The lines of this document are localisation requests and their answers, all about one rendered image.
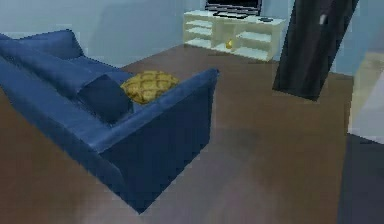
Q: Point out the small yellow ball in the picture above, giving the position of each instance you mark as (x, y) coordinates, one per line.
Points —
(229, 44)

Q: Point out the blue sofa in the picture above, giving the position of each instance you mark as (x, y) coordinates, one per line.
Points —
(160, 140)

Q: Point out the yellow patterned cushion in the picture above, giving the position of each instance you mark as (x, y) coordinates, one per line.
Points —
(148, 86)

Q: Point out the dark blue cushion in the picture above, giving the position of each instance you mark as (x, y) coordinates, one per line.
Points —
(106, 98)

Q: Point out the white television stand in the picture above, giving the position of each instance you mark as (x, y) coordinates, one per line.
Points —
(233, 31)

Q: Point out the black television set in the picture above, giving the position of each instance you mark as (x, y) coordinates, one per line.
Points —
(233, 6)

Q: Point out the black remote control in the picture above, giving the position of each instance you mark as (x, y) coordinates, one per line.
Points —
(265, 19)

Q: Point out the black room door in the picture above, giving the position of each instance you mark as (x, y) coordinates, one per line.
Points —
(311, 46)

